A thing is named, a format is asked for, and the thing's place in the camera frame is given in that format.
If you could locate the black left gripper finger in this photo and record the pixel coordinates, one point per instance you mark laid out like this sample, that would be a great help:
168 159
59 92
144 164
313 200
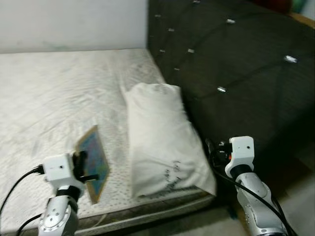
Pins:
80 161

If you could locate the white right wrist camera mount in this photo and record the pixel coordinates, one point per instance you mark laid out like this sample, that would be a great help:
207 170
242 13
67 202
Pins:
242 150

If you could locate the white quilted mattress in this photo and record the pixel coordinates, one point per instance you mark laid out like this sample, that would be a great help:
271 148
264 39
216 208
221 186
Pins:
49 98

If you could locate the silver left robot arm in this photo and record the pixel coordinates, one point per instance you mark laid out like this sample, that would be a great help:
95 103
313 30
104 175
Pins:
59 214

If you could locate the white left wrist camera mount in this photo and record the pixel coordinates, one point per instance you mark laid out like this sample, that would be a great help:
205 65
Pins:
59 169

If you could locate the dark tufted headboard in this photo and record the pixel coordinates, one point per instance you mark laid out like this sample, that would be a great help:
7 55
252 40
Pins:
246 49

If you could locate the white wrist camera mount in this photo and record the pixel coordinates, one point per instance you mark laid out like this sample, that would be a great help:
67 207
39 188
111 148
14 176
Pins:
242 150
59 169

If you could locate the blue yellow children's book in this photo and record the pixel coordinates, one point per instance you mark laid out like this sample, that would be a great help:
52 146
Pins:
96 157

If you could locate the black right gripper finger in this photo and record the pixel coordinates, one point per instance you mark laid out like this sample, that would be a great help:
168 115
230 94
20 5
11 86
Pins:
210 150

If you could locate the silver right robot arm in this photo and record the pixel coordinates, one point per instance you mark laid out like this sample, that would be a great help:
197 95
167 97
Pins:
258 204

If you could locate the white printed pillow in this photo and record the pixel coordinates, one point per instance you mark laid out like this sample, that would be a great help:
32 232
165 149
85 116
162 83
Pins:
157 137

